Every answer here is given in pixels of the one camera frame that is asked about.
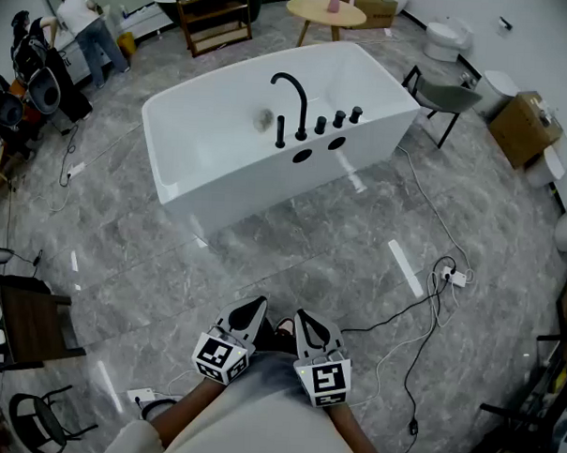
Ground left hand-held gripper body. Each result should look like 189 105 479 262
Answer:
190 324 258 387

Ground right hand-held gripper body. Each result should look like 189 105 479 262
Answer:
291 346 353 411

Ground person's right forearm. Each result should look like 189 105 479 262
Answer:
323 403 389 453

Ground person's left forearm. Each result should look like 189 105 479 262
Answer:
147 372 229 452

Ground white bathtub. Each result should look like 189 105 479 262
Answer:
136 32 424 249

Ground person's black trousers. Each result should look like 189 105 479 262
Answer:
252 312 302 356

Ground person's grey shirt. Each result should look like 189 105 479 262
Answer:
231 348 307 397

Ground person's beige overshirt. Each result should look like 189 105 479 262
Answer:
98 371 423 453

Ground black round stool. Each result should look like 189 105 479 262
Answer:
7 382 102 453

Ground dark wooden side table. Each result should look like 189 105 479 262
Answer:
0 282 89 370

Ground black metal shelf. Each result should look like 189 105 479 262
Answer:
477 252 567 453

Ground black curved faucet spout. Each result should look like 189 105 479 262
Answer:
267 71 312 143

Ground grey chair black legs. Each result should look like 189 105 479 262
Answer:
398 64 485 151

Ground closed brown cardboard box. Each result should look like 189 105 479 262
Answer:
485 88 565 172

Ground white vanity cabinet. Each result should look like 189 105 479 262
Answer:
52 27 115 85

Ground wooden shelf rack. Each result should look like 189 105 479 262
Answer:
172 0 256 61

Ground grey shell chair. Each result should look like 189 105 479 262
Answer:
0 88 26 128
24 66 63 116

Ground yellow bin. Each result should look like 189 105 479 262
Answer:
115 31 138 55

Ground white trash bin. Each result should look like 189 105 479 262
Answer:
473 68 521 122

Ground white low cabinet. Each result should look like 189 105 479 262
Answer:
117 2 177 42

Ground round wooden table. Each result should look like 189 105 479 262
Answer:
351 0 398 33
284 0 368 51

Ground black cable with adapter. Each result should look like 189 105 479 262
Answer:
390 272 451 453

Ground long white cable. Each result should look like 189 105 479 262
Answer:
391 145 481 284

